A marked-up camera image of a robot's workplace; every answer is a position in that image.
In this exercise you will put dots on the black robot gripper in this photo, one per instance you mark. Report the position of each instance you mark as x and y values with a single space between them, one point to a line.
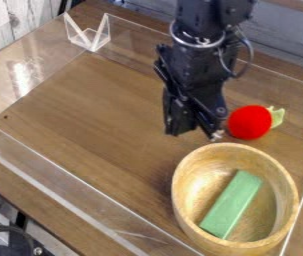
193 66

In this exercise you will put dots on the green rectangular block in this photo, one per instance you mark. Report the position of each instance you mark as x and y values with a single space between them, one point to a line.
232 202

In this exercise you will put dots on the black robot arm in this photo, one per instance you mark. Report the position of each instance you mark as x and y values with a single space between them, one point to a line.
204 16

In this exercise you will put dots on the brown wooden bowl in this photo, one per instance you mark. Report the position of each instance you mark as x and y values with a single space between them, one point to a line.
199 180

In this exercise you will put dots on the red toy strawberry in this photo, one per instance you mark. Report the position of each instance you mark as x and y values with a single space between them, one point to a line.
251 121

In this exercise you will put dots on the black equipment lower left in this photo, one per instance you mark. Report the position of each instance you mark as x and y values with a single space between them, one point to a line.
17 243

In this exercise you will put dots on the clear acrylic corner bracket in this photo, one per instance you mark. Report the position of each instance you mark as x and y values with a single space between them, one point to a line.
88 38

